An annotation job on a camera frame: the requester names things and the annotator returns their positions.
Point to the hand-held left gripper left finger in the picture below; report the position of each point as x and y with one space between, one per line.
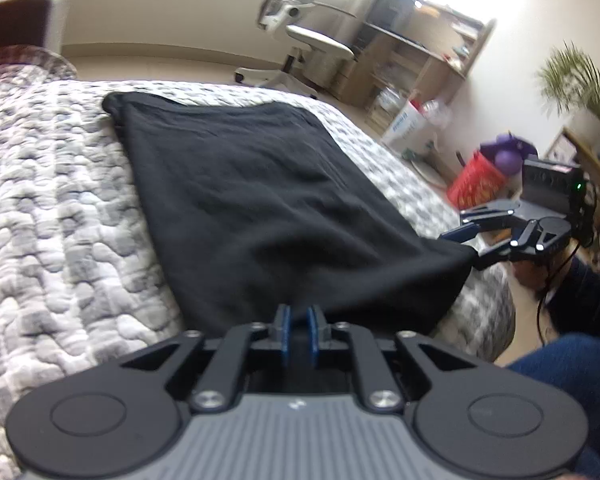
285 332

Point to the white round floor base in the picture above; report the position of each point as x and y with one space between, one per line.
430 174

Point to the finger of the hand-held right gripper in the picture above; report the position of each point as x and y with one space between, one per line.
495 214
460 235

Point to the grey white quilted blanket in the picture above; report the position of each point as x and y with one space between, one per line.
60 220

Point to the person's right forearm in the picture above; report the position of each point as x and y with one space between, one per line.
587 295

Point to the person's right hand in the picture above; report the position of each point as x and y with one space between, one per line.
530 275

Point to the grey checked sheet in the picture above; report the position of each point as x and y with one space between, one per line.
30 65

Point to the red bucket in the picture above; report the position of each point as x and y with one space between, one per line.
477 182

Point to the wooden desk with shelves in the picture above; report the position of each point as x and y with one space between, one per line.
420 55

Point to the pale sheer curtain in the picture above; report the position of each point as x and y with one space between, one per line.
375 5

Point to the purple toy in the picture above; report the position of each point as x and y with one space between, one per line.
507 155

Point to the white office chair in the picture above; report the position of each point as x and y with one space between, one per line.
310 40

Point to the person's blue jeans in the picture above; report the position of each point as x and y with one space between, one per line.
570 400

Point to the black t-shirt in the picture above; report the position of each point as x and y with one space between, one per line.
260 210

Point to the green potted plant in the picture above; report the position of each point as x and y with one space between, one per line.
575 80

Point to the white paper bag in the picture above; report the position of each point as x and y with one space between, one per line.
405 132

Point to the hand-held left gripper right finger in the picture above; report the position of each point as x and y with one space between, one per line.
312 332

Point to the white cabinet with wooden legs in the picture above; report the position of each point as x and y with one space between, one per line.
580 147

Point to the grey sofa armrest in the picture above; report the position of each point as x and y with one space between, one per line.
30 20

